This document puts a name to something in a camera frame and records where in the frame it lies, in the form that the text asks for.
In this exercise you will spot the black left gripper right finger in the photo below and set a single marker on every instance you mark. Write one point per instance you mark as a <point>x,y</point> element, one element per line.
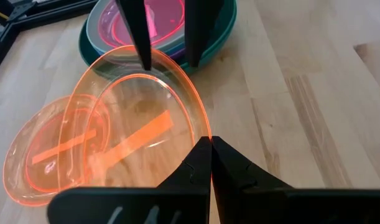
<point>270,205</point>

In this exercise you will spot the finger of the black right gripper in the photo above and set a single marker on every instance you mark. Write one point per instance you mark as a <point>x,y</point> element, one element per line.
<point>137,25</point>
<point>202,25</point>

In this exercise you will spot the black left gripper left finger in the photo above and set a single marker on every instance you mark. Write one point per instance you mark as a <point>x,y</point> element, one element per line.
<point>164,205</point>

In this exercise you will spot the dark green plastic plate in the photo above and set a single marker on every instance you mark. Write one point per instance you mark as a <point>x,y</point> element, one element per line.
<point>222,28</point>
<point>84,49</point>

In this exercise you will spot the pink translucent plastic plate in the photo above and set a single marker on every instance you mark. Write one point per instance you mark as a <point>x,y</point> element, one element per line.
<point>164,18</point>

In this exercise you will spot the blue plastic plate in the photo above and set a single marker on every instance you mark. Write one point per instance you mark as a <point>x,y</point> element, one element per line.
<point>172,50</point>

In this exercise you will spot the purple plastic plate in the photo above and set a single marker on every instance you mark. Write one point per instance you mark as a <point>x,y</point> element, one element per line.
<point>178,56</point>

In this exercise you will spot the orange translucent plastic plate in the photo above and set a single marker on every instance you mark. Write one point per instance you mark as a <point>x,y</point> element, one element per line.
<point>140,102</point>
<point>28,161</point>

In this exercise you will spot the black aluminium table frame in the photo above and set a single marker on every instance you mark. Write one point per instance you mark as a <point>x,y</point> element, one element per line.
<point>9,37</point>

